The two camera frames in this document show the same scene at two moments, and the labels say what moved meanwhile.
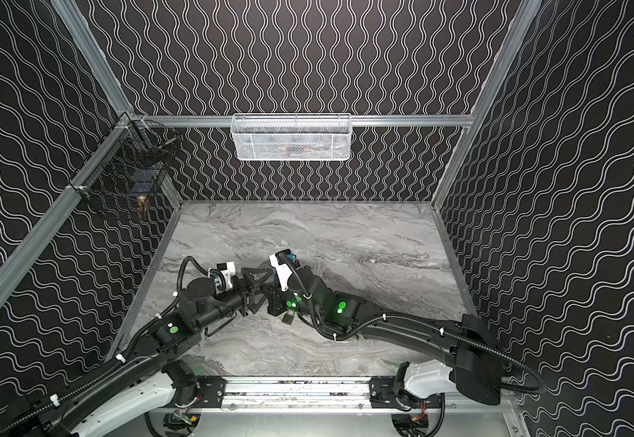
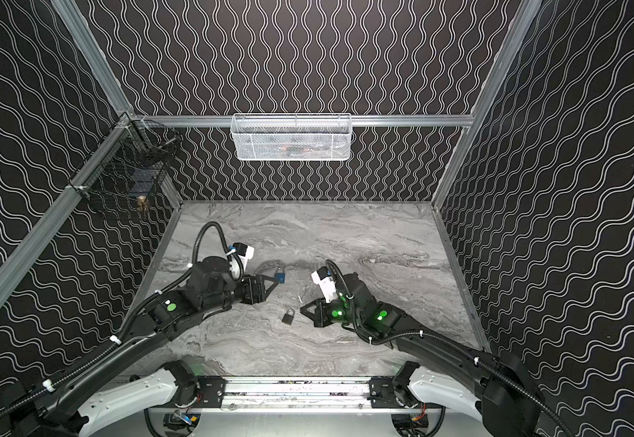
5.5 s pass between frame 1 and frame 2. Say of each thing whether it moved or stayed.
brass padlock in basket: stayed
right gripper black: moved
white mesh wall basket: stayed
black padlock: stayed
